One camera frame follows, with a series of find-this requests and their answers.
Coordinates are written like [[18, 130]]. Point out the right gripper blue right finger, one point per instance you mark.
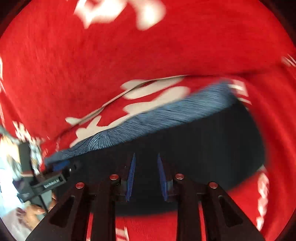
[[176, 187]]

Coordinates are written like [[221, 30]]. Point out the person's left hand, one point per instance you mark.
[[28, 217]]

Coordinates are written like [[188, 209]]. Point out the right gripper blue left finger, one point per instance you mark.
[[115, 188]]

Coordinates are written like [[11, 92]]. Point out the white patterned cloth pile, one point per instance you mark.
[[11, 171]]

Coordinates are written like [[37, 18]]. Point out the red blanket with white characters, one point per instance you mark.
[[72, 69]]

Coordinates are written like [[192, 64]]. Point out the black pants with blue waistband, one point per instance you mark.
[[207, 136]]

